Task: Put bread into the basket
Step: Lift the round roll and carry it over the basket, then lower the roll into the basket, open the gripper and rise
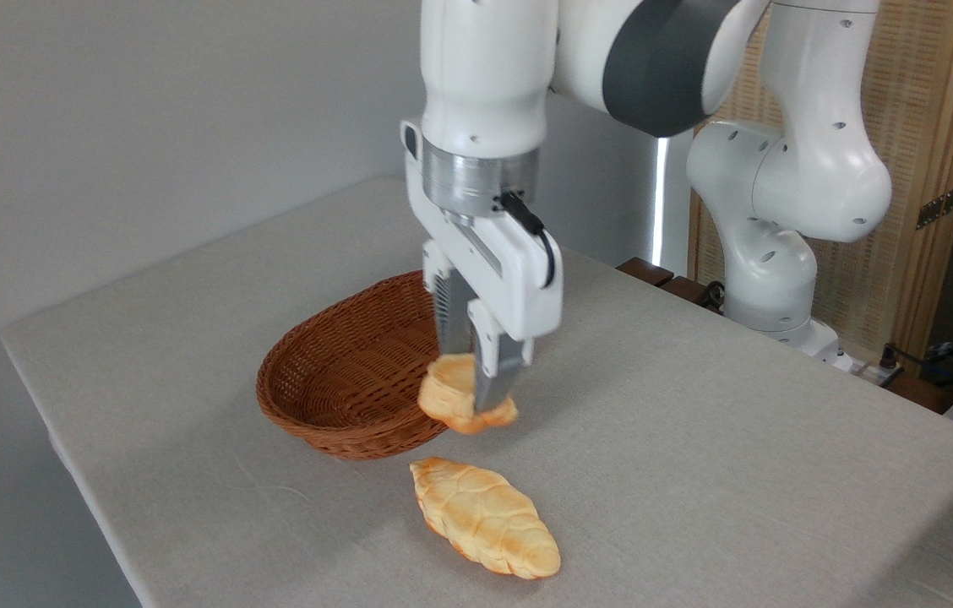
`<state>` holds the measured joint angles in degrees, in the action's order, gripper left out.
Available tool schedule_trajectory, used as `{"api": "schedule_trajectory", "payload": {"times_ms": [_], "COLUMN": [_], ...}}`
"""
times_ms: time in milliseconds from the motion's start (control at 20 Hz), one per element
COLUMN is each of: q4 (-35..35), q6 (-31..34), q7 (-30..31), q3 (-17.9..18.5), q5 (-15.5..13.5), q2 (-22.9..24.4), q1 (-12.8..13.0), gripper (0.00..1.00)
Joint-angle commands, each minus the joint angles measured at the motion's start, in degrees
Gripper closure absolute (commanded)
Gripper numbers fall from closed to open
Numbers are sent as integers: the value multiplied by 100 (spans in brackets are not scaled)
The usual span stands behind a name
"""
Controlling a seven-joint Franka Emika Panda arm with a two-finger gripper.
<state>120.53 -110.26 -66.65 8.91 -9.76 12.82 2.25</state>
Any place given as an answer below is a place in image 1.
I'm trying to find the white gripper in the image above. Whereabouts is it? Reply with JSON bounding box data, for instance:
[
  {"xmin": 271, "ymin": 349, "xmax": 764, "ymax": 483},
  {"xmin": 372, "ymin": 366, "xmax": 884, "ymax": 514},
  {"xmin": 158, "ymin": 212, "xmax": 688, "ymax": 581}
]
[{"xmin": 400, "ymin": 119, "xmax": 565, "ymax": 415}]

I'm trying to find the round golden bread roll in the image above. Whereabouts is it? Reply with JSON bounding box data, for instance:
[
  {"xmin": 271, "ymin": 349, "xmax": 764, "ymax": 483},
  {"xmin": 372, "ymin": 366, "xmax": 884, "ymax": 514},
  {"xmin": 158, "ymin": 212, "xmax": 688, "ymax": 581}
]
[{"xmin": 417, "ymin": 352, "xmax": 520, "ymax": 437}]

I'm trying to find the brown oval wicker basket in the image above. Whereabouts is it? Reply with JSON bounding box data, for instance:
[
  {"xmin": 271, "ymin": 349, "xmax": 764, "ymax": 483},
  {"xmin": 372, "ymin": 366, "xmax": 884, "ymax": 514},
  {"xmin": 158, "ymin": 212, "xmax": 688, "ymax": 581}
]
[{"xmin": 255, "ymin": 269, "xmax": 453, "ymax": 461}]

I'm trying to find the long braided bread loaf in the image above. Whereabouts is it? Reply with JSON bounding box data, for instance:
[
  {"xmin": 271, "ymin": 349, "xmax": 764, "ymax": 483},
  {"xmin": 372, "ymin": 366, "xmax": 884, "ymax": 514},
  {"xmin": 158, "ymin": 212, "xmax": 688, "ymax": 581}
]
[{"xmin": 408, "ymin": 456, "xmax": 563, "ymax": 581}]

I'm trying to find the dark brown wooden block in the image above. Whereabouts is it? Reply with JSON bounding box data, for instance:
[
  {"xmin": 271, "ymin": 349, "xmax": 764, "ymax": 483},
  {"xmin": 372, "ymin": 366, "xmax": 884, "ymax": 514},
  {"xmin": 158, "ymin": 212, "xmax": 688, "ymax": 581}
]
[
  {"xmin": 616, "ymin": 257, "xmax": 677, "ymax": 289},
  {"xmin": 660, "ymin": 274, "xmax": 724, "ymax": 312}
]

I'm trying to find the grey tablecloth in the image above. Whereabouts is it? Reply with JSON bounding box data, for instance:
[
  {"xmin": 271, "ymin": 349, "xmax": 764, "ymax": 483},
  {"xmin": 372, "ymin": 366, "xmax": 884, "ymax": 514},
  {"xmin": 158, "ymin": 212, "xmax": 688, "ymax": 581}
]
[{"xmin": 0, "ymin": 176, "xmax": 953, "ymax": 608}]

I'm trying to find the white power strip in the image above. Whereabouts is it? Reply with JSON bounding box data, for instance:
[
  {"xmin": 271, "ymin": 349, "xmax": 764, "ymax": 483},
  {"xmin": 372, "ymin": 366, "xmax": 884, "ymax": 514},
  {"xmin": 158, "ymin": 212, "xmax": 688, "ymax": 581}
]
[{"xmin": 848, "ymin": 358, "xmax": 905, "ymax": 390}]

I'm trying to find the dark metal screen hinge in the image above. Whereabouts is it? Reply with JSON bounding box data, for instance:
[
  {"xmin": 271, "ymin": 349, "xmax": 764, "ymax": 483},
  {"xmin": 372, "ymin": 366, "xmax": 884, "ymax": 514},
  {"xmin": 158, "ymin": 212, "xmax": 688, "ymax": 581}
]
[{"xmin": 915, "ymin": 181, "xmax": 953, "ymax": 231}]

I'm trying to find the wooden bamboo folding screen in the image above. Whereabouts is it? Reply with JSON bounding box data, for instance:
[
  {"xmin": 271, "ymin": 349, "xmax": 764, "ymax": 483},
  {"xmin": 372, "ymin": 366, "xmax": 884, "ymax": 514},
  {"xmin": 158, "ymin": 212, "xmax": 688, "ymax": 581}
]
[{"xmin": 688, "ymin": 0, "xmax": 953, "ymax": 366}]

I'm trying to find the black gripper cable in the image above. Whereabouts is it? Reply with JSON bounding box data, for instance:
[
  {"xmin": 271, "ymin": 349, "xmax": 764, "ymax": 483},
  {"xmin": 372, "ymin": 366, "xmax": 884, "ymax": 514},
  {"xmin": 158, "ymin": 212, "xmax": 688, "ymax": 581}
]
[{"xmin": 497, "ymin": 192, "xmax": 557, "ymax": 289}]

